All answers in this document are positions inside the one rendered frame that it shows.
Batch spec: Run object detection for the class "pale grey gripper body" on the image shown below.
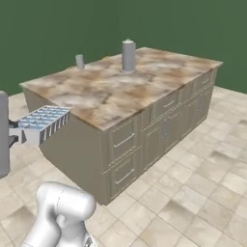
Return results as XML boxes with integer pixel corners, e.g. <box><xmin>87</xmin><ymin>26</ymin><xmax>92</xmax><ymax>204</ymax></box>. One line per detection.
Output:
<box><xmin>0</xmin><ymin>90</ymin><xmax>11</xmax><ymax>178</ymax></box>

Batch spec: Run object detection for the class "pale blue ice cube tray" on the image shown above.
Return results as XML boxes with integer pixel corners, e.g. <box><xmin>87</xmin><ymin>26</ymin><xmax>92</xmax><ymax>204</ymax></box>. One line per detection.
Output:
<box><xmin>9</xmin><ymin>104</ymin><xmax>71</xmax><ymax>147</ymax></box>

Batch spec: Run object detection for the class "grey cupboard door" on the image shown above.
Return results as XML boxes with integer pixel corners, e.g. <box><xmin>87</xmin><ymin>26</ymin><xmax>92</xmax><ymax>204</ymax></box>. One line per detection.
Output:
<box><xmin>197</xmin><ymin>86</ymin><xmax>214</xmax><ymax>124</ymax></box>
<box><xmin>163</xmin><ymin>110</ymin><xmax>181</xmax><ymax>153</ymax></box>
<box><xmin>180</xmin><ymin>97</ymin><xmax>200</xmax><ymax>139</ymax></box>
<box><xmin>142</xmin><ymin>123</ymin><xmax>166</xmax><ymax>172</ymax></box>

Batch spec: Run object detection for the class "small grey cylinder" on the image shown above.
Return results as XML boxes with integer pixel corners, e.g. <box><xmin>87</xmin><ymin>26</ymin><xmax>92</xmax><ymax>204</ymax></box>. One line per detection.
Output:
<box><xmin>74</xmin><ymin>53</ymin><xmax>86</xmax><ymax>70</ymax></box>

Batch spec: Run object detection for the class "grey island with marble top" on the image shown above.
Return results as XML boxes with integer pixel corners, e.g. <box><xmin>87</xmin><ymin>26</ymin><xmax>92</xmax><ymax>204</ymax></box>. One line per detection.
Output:
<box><xmin>19</xmin><ymin>46</ymin><xmax>225</xmax><ymax>206</ymax></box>

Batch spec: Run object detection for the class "grey drawer front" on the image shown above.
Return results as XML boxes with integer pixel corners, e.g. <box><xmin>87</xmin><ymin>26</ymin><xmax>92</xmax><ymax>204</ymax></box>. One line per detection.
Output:
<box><xmin>150</xmin><ymin>92</ymin><xmax>180</xmax><ymax>124</ymax></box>
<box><xmin>192</xmin><ymin>71</ymin><xmax>214</xmax><ymax>94</ymax></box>
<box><xmin>108</xmin><ymin>153</ymin><xmax>142</xmax><ymax>200</ymax></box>
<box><xmin>107</xmin><ymin>118</ymin><xmax>140</xmax><ymax>163</ymax></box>

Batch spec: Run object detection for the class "tall grey cylinder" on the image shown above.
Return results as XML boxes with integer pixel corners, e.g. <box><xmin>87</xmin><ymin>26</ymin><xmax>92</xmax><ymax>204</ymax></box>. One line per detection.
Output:
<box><xmin>121</xmin><ymin>38</ymin><xmax>137</xmax><ymax>74</ymax></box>

